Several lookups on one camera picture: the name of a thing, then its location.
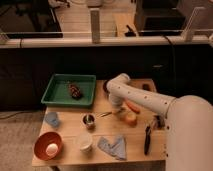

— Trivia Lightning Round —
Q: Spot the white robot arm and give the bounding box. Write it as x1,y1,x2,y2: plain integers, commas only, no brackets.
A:
106,73,213,171

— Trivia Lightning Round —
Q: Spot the brown pine cone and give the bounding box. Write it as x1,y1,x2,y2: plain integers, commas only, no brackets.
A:
68,84,82,99

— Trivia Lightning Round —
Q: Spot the green plastic tray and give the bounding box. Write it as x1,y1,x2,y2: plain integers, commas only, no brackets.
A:
41,74,96,108

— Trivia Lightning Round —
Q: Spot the purple bowl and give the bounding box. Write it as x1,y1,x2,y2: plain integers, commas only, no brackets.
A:
103,80,109,94

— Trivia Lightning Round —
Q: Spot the orange carrot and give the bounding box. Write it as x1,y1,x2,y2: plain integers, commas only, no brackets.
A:
125,100,140,114

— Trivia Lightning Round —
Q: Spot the metal fork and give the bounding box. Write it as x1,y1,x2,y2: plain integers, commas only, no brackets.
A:
98,110,119,117

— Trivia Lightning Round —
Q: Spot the small black block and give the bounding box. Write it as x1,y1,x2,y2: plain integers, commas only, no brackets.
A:
142,84,151,91

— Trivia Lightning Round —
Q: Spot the orange round fruit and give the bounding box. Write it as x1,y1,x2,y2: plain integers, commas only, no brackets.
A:
124,113,137,126

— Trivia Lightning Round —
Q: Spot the white egg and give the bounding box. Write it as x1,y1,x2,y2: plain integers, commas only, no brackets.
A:
46,143,58,156

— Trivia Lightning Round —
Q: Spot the blue grey cloth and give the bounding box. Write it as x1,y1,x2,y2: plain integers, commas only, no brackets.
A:
97,135,127,160

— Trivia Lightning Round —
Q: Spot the small metal cup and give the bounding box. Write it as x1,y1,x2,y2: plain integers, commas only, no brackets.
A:
83,114,95,129

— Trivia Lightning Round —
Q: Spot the black handled knife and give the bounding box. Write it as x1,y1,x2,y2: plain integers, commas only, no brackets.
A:
144,125,151,155

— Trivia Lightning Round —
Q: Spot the white paper cup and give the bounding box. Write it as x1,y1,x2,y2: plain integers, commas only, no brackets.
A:
76,133,93,153

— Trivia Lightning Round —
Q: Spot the red bowl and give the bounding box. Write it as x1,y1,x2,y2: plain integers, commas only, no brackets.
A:
34,132,63,161

